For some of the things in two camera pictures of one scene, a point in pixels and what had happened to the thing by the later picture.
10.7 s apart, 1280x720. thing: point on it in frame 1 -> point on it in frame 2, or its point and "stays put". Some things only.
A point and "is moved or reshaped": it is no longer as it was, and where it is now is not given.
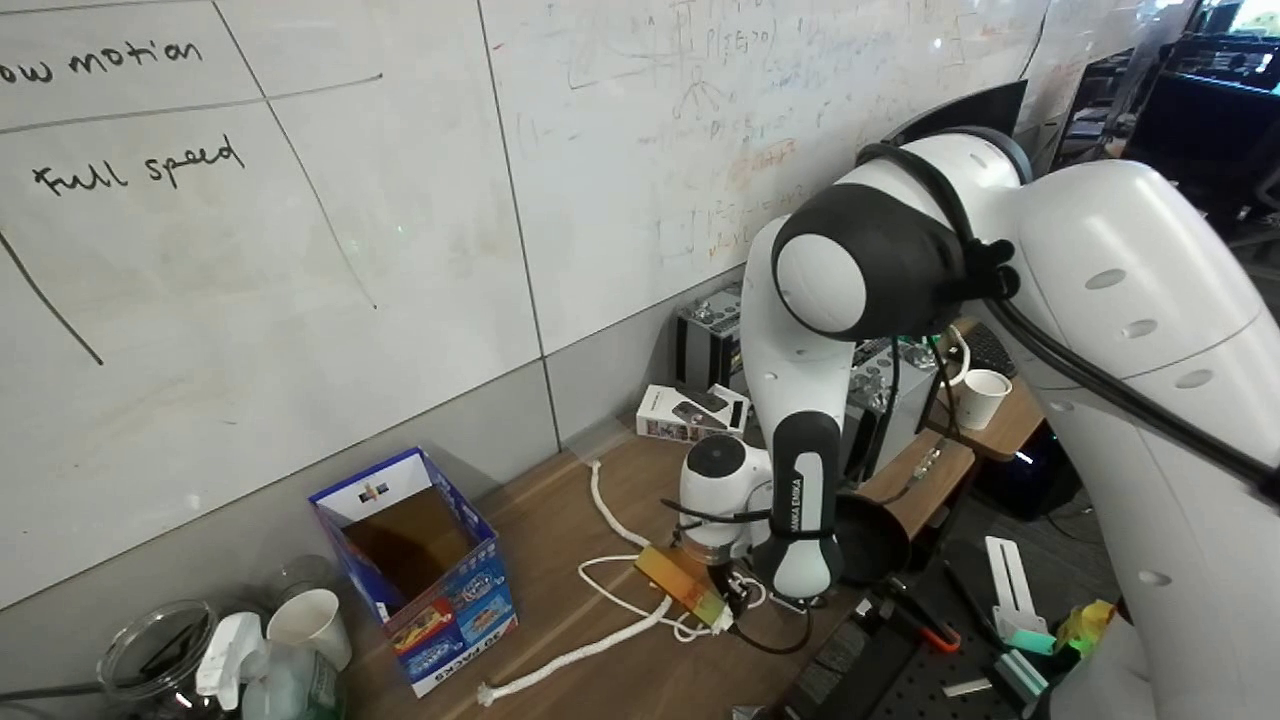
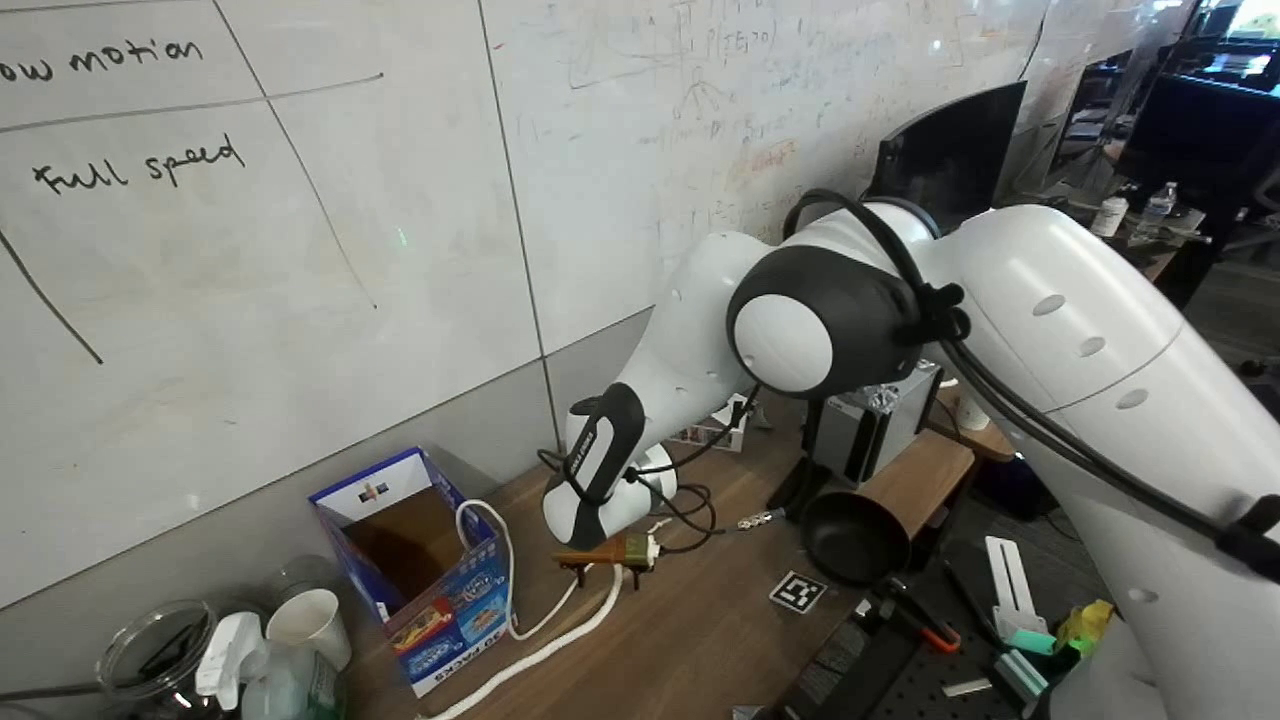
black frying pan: [870, 541] stays put
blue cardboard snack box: [427, 561] stays put
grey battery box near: [877, 430] stays put
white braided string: [602, 506] is moved or reshaped
